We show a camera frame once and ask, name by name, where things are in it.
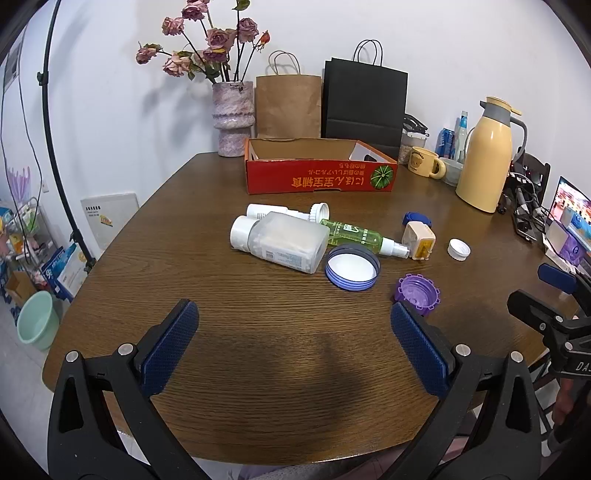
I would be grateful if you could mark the dark wooden chair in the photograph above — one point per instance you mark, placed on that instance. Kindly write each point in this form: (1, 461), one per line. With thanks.
(533, 166)

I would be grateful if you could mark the blue plastic cap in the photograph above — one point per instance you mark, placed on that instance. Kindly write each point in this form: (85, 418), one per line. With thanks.
(415, 217)

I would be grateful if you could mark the brown cardboard carton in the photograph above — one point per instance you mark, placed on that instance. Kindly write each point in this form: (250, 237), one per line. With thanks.
(18, 286)

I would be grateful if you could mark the yellow thermos jug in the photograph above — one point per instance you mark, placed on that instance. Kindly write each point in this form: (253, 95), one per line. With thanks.
(485, 157)

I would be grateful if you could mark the small white box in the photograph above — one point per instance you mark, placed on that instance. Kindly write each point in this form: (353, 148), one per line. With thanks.
(556, 237)

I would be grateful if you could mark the white ribbed cap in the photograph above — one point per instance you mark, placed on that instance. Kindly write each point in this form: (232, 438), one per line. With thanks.
(319, 213)

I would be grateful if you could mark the clear bottle with blue top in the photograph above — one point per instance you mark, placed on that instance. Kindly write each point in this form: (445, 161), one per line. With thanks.
(461, 136)

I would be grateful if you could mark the white pill bottle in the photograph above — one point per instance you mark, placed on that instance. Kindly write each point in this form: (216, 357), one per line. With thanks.
(242, 233)

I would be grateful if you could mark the pink speckled vase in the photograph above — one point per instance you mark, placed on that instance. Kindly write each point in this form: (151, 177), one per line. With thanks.
(232, 117)

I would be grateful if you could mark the blue rimmed round lid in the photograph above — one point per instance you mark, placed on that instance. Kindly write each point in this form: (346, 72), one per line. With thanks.
(352, 267)

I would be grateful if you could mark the white flat board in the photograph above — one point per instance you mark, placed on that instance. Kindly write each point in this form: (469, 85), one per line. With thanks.
(108, 219)

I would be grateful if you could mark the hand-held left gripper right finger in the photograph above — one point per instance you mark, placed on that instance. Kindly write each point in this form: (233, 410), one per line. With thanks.
(420, 355)

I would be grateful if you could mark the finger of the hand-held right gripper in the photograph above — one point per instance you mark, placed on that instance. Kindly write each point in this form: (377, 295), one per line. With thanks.
(556, 277)
(531, 307)

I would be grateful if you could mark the grey cup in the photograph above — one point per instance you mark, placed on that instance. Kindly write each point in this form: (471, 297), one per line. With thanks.
(451, 173)

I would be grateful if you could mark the green spray bottle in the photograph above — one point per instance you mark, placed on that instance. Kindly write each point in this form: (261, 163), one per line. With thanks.
(355, 233)

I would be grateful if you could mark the green plastic bucket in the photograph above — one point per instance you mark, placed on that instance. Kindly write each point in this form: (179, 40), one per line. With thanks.
(37, 323)

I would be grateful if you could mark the black paper bag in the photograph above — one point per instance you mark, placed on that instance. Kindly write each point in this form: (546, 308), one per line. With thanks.
(364, 101)

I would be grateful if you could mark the purple plastic cap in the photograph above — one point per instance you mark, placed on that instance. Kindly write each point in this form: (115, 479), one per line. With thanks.
(418, 295)

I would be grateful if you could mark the lit screen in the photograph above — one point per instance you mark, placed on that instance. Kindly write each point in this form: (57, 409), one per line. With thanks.
(572, 203)

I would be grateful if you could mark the white spray bottle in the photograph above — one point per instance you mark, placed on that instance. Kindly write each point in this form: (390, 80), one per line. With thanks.
(277, 211)

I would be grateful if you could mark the cluttered storage rack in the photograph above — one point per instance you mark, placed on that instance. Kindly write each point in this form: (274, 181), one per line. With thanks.
(23, 235)

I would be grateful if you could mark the glass jar with clip lid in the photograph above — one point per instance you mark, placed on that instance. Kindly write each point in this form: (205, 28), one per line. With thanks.
(411, 138)

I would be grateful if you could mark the small white bottle cap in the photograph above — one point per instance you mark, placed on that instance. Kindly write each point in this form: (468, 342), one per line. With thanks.
(458, 249)

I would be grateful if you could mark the blue and white boxes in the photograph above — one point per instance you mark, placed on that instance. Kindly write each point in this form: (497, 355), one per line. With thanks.
(64, 272)

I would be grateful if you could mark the brown paper bag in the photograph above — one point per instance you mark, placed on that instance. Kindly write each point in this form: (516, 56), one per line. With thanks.
(288, 106)

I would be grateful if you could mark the dried rose bouquet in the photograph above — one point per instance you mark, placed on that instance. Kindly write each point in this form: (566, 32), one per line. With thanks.
(207, 44)

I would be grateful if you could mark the purple package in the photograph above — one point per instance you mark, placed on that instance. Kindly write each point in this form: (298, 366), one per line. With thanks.
(577, 249)

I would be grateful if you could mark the black light stand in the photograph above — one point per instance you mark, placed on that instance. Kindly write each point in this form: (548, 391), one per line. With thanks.
(55, 152)

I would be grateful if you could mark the yellow bear mug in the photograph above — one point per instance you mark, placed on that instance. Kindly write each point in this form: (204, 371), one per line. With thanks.
(422, 162)

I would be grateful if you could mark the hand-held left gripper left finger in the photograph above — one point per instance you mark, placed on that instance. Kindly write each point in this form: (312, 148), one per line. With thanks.
(171, 350)

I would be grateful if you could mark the translucent rectangular plastic container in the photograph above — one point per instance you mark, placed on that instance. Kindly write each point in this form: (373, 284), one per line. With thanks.
(288, 242)

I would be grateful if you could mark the blue drink can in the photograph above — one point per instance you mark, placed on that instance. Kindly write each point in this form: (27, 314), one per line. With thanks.
(445, 143)

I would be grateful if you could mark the red cardboard box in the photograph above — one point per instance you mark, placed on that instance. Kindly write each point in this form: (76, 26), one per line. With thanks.
(318, 177)

